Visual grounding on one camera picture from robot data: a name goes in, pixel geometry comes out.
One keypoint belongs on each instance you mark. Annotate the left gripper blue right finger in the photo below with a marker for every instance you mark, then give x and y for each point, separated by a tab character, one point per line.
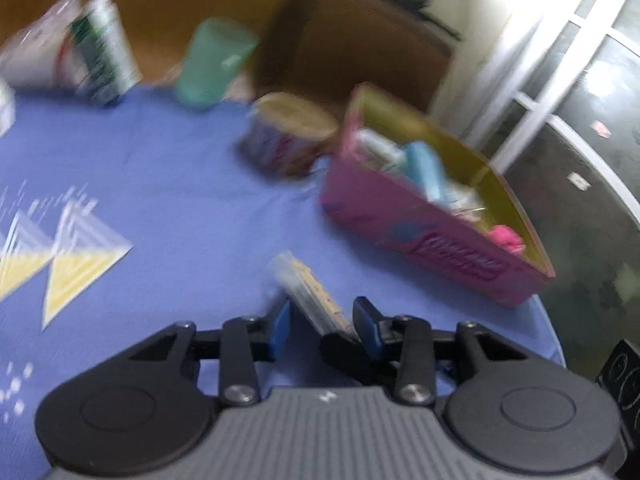
404	343

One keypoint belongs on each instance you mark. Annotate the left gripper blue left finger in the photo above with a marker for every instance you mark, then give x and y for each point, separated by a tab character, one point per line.
245	341

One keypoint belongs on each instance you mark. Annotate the yellow card case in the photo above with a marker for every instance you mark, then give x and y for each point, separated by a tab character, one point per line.
310	296

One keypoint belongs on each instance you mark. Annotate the pink fluffy cloth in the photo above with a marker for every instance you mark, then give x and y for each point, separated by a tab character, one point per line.
506	238

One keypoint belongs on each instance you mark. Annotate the blue pencil case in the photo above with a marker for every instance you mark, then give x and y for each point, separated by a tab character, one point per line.
424	168

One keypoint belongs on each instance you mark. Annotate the white pocket tissue pack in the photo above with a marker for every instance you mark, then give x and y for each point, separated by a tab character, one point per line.
379	152

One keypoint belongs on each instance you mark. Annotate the pink macaron biscuit box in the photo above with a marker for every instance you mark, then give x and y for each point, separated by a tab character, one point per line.
391	213

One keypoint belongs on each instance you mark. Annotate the blue patterned tablecloth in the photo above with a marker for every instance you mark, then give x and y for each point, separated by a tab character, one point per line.
203	225

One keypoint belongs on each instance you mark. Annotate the small purple can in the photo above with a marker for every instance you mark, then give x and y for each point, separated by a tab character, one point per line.
287	134

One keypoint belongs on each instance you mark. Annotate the teal plastic mug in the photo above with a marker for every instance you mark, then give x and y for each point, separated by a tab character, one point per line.
217	51

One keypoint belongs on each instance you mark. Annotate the green drink carton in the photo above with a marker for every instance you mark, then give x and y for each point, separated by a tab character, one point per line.
102	44

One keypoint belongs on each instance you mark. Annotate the brown chair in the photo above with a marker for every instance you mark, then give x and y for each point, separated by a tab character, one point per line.
322	49

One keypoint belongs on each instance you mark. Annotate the clear plastic bag white contents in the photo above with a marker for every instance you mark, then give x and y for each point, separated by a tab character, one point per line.
42	56

